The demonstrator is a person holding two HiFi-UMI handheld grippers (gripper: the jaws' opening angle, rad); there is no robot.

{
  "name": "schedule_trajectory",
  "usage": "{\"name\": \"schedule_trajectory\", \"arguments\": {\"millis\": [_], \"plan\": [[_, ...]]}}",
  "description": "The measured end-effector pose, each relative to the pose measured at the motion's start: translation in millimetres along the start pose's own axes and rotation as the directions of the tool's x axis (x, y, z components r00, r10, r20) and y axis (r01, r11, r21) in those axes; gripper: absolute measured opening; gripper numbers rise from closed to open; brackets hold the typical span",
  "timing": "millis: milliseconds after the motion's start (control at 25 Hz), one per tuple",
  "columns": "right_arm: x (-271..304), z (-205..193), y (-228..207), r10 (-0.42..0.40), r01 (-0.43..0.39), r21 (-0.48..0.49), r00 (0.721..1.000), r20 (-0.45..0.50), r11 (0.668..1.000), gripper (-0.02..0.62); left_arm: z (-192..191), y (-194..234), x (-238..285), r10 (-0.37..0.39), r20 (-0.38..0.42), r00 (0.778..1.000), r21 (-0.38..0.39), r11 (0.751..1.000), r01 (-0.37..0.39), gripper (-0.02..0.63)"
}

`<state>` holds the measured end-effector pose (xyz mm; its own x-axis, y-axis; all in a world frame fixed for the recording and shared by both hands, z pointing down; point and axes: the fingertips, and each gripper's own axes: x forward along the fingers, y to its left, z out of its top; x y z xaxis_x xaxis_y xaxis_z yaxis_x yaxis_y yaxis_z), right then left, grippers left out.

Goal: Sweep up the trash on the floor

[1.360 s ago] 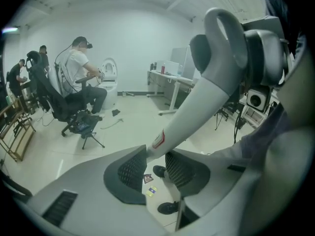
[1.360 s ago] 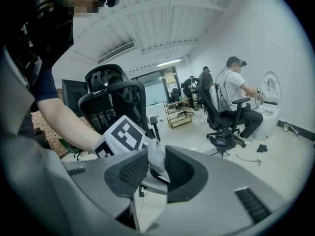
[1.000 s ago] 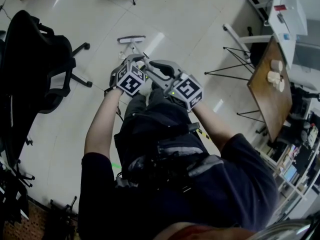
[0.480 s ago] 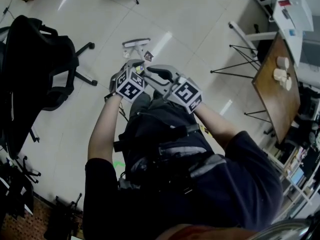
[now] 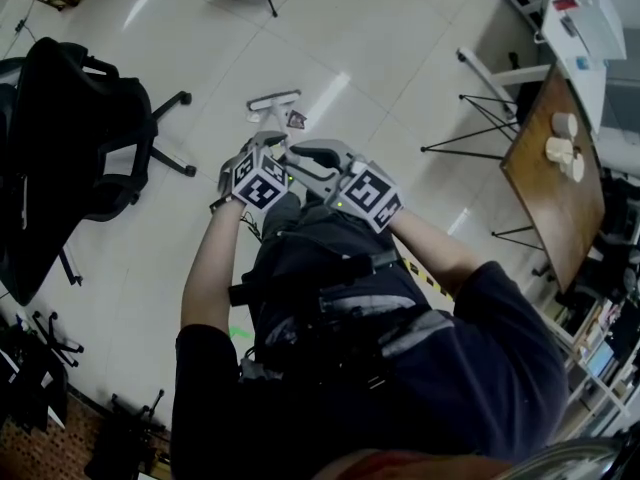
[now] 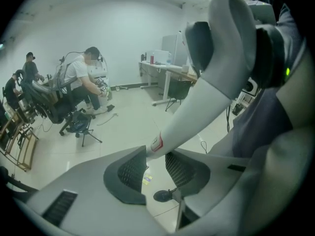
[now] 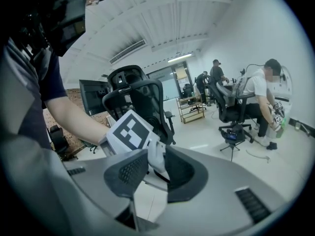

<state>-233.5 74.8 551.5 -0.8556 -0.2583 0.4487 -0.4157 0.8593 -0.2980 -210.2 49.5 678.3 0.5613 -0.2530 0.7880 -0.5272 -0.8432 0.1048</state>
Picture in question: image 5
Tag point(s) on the white shelving unit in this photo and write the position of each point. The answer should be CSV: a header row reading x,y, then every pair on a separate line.
x,y
600,368

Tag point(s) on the white desk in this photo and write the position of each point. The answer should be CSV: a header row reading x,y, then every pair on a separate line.
x,y
595,88

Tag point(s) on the person's right forearm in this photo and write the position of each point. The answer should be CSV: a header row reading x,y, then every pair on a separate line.
x,y
435,253

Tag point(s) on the small grey device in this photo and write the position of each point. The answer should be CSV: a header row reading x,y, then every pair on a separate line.
x,y
569,25

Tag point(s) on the brown wooden table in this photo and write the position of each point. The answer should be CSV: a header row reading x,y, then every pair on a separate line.
x,y
550,218

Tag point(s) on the clear water bottle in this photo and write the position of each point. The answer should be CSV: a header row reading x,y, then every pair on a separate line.
x,y
582,63

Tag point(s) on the person's navy shirt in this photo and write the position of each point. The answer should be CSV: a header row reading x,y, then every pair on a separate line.
x,y
490,368

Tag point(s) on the green floor tape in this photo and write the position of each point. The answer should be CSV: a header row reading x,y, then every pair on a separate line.
x,y
241,332

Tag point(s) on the small dark card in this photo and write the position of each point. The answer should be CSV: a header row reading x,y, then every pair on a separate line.
x,y
296,119

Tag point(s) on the black folded tripod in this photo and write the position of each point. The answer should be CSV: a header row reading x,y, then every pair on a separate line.
x,y
137,413

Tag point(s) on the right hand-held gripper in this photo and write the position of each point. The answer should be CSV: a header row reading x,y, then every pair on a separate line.
x,y
372,195

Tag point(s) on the black mesh office chair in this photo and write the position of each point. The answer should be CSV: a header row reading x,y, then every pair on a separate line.
x,y
75,143

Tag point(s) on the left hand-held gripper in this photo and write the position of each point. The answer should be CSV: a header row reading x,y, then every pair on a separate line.
x,y
257,188

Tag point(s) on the white paper cup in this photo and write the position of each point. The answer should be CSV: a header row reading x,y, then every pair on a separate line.
x,y
557,149
565,124
575,168

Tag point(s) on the black chest harness pack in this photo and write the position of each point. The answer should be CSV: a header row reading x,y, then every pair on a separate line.
x,y
325,338

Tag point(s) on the person's left forearm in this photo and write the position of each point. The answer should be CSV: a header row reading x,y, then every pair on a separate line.
x,y
210,268

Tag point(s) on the person's face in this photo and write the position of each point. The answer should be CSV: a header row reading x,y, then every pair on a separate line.
x,y
410,468

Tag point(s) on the black metal equipment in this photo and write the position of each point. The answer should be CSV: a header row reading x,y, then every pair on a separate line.
x,y
620,208

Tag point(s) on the yellow black floor tape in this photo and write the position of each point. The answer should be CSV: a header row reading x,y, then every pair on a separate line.
x,y
427,280

